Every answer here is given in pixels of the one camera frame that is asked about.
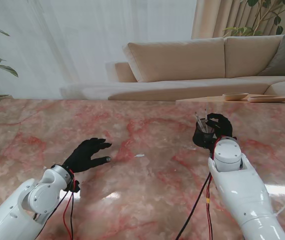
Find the flat wooden tray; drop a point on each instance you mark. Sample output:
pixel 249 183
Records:
pixel 267 99

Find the long white table fleck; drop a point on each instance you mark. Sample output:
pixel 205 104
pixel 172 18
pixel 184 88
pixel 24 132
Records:
pixel 139 155

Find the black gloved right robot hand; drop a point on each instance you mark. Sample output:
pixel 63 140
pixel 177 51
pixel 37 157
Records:
pixel 223 125

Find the beige sofa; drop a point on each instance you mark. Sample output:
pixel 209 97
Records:
pixel 177 57

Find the wooden coffee table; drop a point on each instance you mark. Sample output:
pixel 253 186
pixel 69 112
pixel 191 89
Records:
pixel 200 99

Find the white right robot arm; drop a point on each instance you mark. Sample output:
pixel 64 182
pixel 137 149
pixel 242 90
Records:
pixel 240 185

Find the beige curtain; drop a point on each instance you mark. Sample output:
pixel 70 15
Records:
pixel 207 17

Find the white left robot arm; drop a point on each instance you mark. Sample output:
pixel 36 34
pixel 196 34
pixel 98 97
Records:
pixel 20 207

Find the wooden bowl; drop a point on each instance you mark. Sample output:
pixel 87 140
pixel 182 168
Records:
pixel 235 96

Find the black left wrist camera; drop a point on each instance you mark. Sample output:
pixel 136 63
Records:
pixel 75 187

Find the sheer white curtain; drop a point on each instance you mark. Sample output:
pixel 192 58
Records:
pixel 82 37

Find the tall green leafy plant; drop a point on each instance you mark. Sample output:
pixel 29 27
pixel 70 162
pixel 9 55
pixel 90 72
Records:
pixel 242 31

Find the white straw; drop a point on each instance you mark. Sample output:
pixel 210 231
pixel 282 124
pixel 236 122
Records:
pixel 197 117
pixel 202 126
pixel 205 113

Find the black mesh brush holder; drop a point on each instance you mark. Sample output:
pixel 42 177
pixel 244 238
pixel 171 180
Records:
pixel 202 138

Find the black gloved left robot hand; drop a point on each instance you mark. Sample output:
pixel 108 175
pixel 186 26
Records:
pixel 85 157

